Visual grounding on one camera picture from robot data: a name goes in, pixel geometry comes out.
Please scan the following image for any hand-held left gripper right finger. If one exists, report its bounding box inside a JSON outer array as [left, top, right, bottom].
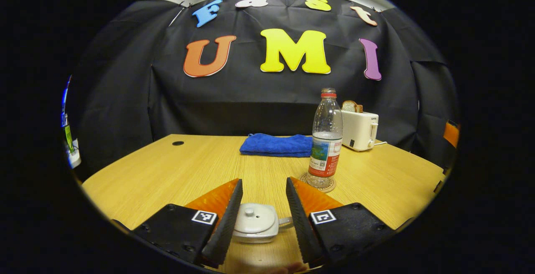
[[285, 177, 397, 266]]

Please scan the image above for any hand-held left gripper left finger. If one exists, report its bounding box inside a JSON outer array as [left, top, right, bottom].
[[130, 178, 244, 267]]

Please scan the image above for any white teacup lid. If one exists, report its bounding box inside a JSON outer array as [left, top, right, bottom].
[[235, 203, 279, 235]]

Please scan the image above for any white floral teacup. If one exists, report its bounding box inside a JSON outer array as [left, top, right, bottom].
[[232, 217, 294, 244]]

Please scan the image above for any round beige coaster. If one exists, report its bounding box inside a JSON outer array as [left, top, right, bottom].
[[300, 173, 336, 194]]

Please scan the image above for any clear plastic water bottle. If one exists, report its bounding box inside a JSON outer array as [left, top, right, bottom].
[[307, 88, 344, 189]]

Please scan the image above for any green bottle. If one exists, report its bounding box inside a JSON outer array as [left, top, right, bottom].
[[63, 114, 75, 153]]

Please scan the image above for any blue folded towel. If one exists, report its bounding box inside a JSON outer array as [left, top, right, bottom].
[[239, 133, 313, 158]]

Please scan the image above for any white toaster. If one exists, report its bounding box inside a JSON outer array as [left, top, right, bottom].
[[341, 110, 379, 152]]

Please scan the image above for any black backdrop cloth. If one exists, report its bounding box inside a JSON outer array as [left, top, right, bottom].
[[67, 0, 460, 180]]

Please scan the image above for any white container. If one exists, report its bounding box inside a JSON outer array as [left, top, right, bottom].
[[67, 138, 82, 169]]

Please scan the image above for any computer monitor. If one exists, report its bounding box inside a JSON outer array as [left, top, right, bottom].
[[62, 76, 72, 116]]

